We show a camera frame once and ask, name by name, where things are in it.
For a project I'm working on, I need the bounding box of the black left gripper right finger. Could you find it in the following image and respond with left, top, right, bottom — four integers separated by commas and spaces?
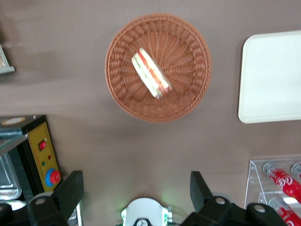
180, 170, 288, 226

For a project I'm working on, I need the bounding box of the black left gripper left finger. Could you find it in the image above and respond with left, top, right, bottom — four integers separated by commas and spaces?
0, 170, 85, 226

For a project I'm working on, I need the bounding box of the triangle sandwich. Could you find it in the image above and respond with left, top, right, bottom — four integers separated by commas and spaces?
131, 47, 173, 99

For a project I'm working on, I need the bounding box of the round brown wicker basket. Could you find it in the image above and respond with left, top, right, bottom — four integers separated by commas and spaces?
104, 13, 213, 123

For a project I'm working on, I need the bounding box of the grey snack display tray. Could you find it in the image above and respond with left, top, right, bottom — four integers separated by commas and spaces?
0, 44, 16, 75

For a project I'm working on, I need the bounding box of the beige plastic tray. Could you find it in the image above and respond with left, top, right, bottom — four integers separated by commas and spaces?
238, 30, 301, 124

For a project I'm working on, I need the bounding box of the red emergency stop button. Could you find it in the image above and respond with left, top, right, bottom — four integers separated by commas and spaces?
45, 168, 62, 187

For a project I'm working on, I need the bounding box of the black food warmer machine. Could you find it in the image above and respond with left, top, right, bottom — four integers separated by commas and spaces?
0, 114, 84, 226

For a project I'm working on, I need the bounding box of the clear acrylic bottle rack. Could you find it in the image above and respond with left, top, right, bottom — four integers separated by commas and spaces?
244, 158, 301, 226

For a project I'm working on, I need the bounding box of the steel warmer pan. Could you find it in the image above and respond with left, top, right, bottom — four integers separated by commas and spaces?
0, 153, 22, 201

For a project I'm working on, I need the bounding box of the glass warmer cover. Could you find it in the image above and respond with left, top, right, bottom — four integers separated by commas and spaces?
0, 128, 29, 156

